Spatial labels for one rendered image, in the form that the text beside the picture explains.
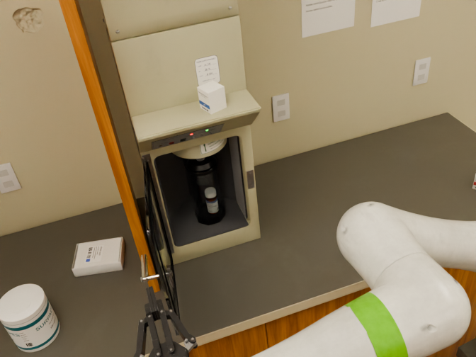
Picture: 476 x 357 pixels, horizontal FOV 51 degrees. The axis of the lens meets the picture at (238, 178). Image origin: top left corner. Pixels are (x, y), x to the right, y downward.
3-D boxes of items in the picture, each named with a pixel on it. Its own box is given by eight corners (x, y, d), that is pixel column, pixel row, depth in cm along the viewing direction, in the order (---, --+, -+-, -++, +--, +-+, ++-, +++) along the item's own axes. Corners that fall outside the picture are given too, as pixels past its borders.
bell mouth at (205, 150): (163, 134, 156) (161, 120, 153) (217, 121, 159) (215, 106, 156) (176, 165, 142) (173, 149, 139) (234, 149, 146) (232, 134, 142)
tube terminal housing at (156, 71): (155, 219, 182) (99, 11, 135) (238, 195, 188) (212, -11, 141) (169, 265, 163) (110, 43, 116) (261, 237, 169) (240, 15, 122)
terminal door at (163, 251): (171, 258, 159) (145, 156, 134) (180, 338, 135) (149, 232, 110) (169, 258, 158) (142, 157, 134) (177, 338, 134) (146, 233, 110)
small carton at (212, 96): (200, 108, 128) (196, 86, 124) (215, 100, 130) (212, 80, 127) (210, 114, 125) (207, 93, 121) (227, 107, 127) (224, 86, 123)
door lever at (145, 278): (161, 256, 132) (159, 248, 131) (163, 282, 125) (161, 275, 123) (141, 259, 132) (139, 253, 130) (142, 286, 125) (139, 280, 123)
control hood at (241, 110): (137, 149, 134) (129, 117, 128) (250, 120, 140) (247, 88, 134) (145, 171, 125) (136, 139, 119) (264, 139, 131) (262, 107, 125)
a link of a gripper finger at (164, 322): (167, 353, 93) (174, 350, 94) (157, 307, 102) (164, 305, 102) (171, 365, 96) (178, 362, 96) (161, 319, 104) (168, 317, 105)
